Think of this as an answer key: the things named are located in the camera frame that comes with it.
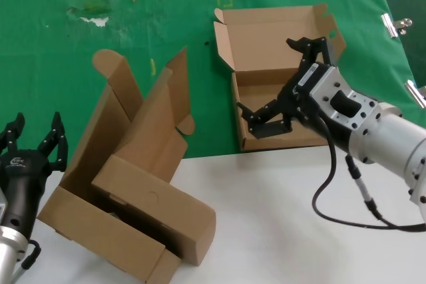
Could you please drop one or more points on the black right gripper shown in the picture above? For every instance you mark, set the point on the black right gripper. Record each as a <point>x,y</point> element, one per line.
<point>296,97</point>

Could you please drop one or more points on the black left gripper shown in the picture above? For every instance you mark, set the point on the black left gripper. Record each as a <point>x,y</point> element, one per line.
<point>23,181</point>

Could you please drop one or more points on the brown cardboard box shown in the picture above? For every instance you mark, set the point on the brown cardboard box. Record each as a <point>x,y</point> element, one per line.
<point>100,234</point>
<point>266,31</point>
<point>149,197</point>

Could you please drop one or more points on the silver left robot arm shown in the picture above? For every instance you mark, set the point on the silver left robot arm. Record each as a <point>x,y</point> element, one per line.
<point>10,254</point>

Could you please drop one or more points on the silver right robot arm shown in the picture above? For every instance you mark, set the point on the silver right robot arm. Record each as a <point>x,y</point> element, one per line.
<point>392,144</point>

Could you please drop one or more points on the green table cloth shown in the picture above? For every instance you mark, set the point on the green table cloth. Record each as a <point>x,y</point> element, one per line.
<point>50,64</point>

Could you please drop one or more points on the silver binder clip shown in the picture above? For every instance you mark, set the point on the silver binder clip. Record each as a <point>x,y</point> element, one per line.
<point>389,26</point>
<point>414,92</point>

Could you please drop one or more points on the silver camera mount bracket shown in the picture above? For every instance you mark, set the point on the silver camera mount bracket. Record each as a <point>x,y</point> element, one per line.
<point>346,97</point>

